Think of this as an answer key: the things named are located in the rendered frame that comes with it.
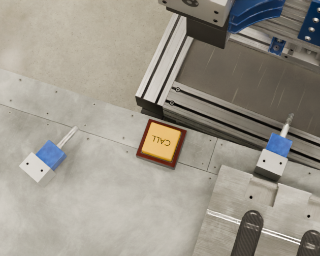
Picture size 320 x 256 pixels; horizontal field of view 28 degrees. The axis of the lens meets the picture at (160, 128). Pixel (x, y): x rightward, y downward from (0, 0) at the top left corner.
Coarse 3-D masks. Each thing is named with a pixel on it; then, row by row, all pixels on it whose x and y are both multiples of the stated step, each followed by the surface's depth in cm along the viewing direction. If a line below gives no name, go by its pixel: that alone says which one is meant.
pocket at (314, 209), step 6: (312, 198) 114; (318, 198) 114; (312, 204) 115; (318, 204) 115; (306, 210) 115; (312, 210) 115; (318, 210) 115; (306, 216) 115; (312, 216) 115; (318, 216) 115
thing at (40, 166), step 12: (72, 132) 124; (48, 144) 123; (60, 144) 124; (36, 156) 121; (48, 156) 122; (60, 156) 122; (24, 168) 120; (36, 168) 120; (48, 168) 120; (36, 180) 120; (48, 180) 124
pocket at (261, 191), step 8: (248, 184) 117; (256, 184) 117; (264, 184) 116; (272, 184) 115; (248, 192) 116; (256, 192) 116; (264, 192) 116; (272, 192) 116; (256, 200) 116; (264, 200) 116; (272, 200) 116
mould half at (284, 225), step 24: (216, 192) 114; (240, 192) 114; (288, 192) 113; (216, 216) 113; (240, 216) 113; (264, 216) 112; (288, 216) 112; (216, 240) 112; (264, 240) 112; (288, 240) 111
